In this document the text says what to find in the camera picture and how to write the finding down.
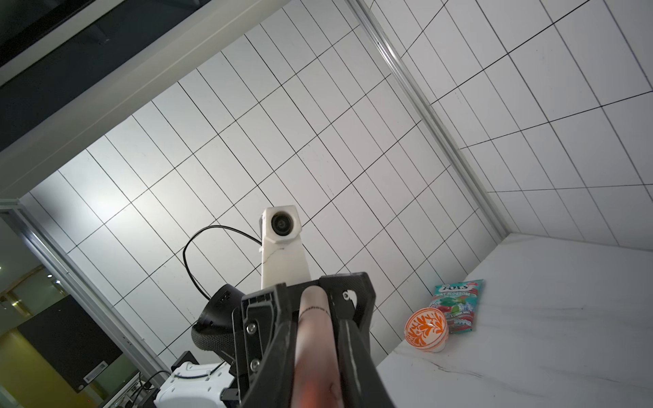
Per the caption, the green candy packet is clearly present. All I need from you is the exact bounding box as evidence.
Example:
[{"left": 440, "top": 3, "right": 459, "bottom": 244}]
[{"left": 430, "top": 280, "right": 485, "bottom": 334}]

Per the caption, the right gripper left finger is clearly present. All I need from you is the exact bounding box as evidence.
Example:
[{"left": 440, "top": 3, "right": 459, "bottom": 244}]
[{"left": 241, "top": 316, "right": 297, "bottom": 407}]

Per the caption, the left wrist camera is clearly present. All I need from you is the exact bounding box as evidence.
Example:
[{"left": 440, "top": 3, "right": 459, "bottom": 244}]
[{"left": 260, "top": 205, "right": 311, "bottom": 289}]

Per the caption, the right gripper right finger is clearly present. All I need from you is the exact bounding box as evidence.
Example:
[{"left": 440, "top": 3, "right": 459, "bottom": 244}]
[{"left": 337, "top": 320, "right": 395, "bottom": 408}]

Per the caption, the peach lip gloss tube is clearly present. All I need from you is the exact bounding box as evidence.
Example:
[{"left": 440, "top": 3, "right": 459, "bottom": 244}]
[{"left": 290, "top": 286, "right": 344, "bottom": 407}]

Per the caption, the orange patterned cup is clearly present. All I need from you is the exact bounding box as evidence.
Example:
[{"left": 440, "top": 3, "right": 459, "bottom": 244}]
[{"left": 404, "top": 308, "right": 450, "bottom": 353}]

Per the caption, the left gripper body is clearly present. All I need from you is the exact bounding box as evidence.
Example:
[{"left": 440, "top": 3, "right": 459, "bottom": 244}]
[{"left": 232, "top": 283, "right": 294, "bottom": 398}]

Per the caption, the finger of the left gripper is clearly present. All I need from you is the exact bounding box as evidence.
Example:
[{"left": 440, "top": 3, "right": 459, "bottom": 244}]
[
  {"left": 320, "top": 272, "right": 376, "bottom": 352},
  {"left": 241, "top": 283, "right": 292, "bottom": 357}
]

